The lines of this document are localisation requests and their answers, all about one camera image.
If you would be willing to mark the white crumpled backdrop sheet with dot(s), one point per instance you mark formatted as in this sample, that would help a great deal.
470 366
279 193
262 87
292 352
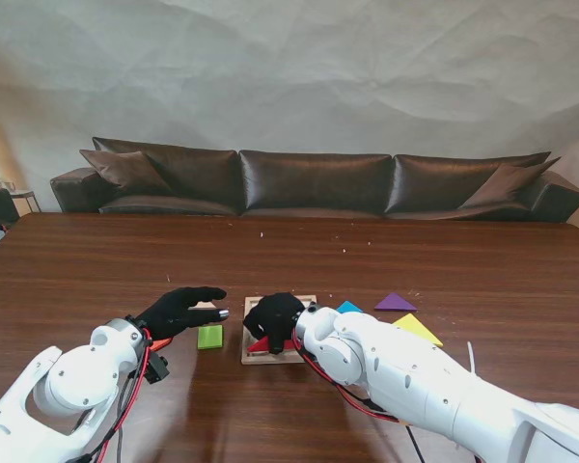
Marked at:
289 72

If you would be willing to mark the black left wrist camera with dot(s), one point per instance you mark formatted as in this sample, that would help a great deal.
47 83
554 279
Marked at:
158 370

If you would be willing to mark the large red tangram triangle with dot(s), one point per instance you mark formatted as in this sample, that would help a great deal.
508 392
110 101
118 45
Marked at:
260 346

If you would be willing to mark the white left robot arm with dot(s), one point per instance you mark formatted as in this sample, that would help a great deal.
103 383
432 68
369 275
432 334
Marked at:
77 381

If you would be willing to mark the brown throw cushion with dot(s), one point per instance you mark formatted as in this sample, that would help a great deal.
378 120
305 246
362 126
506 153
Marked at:
504 185
125 171

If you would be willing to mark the dark brown leather sofa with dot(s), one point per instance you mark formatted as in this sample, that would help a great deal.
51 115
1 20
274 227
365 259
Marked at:
313 183

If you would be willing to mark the light wooden square tray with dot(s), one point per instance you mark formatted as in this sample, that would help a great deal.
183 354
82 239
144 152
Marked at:
247 359

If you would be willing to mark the large yellow tangram triangle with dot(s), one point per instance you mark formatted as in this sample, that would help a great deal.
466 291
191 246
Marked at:
417 327

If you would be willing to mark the small metal side table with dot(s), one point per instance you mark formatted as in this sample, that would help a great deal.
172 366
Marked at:
25 194

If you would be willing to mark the purple tangram triangle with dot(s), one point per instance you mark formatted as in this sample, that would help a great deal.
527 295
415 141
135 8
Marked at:
394 304

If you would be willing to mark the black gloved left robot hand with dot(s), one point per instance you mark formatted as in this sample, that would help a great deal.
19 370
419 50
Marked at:
169 313

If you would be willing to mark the small beige tangram triangle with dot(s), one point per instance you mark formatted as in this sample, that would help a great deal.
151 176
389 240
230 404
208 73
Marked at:
207 305

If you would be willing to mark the small blue tangram triangle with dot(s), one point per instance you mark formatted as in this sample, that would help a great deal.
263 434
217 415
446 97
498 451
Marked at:
350 307

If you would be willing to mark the green tangram square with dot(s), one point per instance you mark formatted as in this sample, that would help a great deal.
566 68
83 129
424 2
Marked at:
210 336

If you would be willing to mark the orange tangram parallelogram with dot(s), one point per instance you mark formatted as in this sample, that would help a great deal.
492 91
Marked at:
161 343

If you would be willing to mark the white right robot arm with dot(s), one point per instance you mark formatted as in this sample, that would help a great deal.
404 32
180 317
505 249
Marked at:
415 376

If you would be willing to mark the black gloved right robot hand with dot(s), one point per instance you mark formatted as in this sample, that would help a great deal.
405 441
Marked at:
277 313

